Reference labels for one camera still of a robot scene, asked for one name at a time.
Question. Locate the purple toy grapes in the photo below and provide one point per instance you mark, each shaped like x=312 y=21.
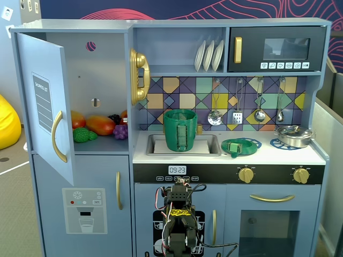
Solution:
x=120 y=131

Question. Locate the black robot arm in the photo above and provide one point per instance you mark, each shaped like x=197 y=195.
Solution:
x=180 y=192

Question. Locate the green toy vegetable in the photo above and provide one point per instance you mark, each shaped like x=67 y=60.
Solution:
x=81 y=135

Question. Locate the red orange toy mango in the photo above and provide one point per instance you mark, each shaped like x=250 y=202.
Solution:
x=100 y=125

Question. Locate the yellow beanbag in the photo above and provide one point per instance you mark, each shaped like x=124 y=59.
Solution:
x=8 y=123

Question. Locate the black toy microwave door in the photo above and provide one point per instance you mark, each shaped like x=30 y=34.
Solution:
x=268 y=33

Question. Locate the green plastic lid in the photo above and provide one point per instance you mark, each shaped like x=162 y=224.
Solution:
x=246 y=147

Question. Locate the metal ladle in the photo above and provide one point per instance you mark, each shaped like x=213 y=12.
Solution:
x=259 y=115

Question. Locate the green plastic container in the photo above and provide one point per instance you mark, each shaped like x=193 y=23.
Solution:
x=171 y=134

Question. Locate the digital clock display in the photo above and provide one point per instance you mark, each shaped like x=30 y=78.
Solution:
x=177 y=170

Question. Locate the metal serving spoon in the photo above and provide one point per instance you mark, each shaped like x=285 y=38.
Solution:
x=280 y=116

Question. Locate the metal skimmer spoon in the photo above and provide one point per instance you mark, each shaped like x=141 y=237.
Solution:
x=215 y=117

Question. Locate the metal slotted spatula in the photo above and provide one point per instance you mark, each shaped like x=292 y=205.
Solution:
x=237 y=117

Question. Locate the white toy plate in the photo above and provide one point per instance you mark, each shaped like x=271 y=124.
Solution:
x=208 y=56
x=199 y=57
x=217 y=54

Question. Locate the gold stove knob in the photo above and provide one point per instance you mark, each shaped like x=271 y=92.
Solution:
x=246 y=175
x=300 y=175

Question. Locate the orange red toy fruit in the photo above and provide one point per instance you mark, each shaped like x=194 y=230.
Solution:
x=124 y=115

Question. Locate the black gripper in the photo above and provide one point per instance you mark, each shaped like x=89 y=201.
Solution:
x=182 y=182

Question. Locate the grey toy sink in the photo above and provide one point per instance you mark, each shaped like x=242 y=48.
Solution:
x=214 y=142

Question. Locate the blue toy play kitchen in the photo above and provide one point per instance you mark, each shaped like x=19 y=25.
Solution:
x=88 y=174

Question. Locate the red yellow toy peach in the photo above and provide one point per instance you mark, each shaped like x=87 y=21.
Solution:
x=78 y=120

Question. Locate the dark toy blackberry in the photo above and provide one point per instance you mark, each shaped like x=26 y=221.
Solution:
x=115 y=118

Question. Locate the steel pot with lid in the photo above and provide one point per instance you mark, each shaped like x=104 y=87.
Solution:
x=292 y=139

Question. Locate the blue shopping list fridge door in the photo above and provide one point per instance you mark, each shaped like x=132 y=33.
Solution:
x=34 y=59

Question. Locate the gold toy telephone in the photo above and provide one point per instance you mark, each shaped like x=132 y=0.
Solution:
x=139 y=57

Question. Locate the grey desk divider panel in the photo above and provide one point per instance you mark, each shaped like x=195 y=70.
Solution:
x=332 y=160

